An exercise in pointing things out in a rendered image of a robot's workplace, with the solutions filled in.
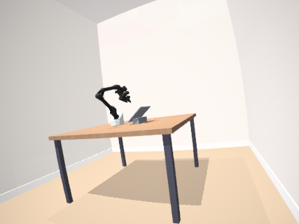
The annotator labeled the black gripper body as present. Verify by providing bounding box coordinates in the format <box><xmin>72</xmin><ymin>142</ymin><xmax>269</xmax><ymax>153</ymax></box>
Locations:
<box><xmin>118</xmin><ymin>92</ymin><xmax>130</xmax><ymax>100</ymax></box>

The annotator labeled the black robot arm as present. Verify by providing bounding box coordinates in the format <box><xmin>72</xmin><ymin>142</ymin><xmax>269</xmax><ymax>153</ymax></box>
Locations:
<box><xmin>95</xmin><ymin>84</ymin><xmax>129</xmax><ymax>120</ymax></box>

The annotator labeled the light grey switch panel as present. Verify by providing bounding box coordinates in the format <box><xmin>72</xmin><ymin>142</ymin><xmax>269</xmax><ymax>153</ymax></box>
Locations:
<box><xmin>128</xmin><ymin>106</ymin><xmax>151</xmax><ymax>124</ymax></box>

